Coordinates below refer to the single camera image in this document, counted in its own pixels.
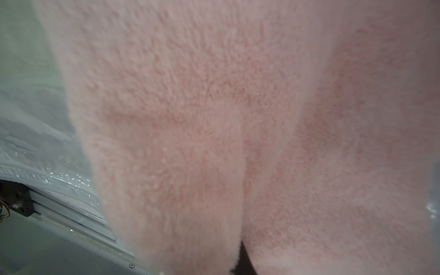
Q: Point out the pink towel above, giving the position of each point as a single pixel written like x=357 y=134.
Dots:
x=304 y=130

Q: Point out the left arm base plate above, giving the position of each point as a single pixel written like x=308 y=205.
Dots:
x=17 y=197

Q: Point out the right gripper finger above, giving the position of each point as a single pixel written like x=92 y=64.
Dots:
x=244 y=265

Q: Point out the clear plastic vacuum bag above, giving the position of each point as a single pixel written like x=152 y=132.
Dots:
x=39 y=146

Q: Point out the aluminium mounting rail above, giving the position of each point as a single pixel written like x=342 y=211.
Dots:
x=85 y=229

